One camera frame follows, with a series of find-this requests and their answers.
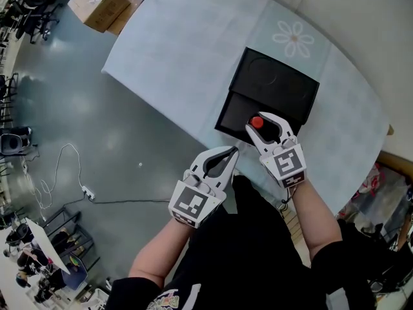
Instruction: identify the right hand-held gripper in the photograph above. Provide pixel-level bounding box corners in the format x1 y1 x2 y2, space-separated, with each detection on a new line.
245 111 308 190

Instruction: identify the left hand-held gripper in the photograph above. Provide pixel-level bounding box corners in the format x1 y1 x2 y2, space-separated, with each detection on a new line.
167 145 240 229

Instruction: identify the black box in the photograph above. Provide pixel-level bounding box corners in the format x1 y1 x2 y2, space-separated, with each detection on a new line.
214 46 321 149

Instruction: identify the person's left forearm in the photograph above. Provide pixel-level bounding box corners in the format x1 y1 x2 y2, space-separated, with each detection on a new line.
128 217 195 289

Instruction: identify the person's right forearm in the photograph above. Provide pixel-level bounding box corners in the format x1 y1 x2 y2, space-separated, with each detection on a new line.
288 176 343 268

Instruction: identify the flat cardboard box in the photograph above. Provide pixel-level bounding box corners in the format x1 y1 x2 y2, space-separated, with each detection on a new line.
106 0 146 37

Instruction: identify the large cardboard box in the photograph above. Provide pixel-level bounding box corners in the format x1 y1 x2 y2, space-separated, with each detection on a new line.
67 0 132 34

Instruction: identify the person's black shirt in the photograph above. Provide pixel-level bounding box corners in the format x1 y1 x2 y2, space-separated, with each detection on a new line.
105 174 379 310

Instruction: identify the light blue flowered tablecloth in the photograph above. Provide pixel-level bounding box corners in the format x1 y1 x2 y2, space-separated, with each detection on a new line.
101 0 392 216

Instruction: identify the black metal rack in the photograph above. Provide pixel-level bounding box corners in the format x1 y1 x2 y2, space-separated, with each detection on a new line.
41 206 101 273

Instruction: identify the blue chair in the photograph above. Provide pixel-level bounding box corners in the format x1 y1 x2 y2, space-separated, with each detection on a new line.
61 259 88 291

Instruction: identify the white plastic basket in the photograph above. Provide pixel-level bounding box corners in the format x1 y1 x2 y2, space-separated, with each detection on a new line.
79 287 111 310

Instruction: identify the white table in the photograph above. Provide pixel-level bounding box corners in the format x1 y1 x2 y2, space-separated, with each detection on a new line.
25 217 71 275

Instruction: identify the grey bin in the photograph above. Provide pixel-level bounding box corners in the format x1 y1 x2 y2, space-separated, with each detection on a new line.
0 133 23 156

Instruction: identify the black office chair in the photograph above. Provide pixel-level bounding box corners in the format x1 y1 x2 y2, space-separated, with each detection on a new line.
6 0 62 45

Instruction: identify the black wrist cord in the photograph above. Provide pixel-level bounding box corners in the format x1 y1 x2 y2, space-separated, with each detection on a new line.
279 185 296 212

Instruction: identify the black floor cable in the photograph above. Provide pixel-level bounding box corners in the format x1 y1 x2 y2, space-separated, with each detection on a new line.
61 196 171 208

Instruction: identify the white cable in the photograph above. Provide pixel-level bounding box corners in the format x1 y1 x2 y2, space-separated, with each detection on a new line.
31 143 85 213

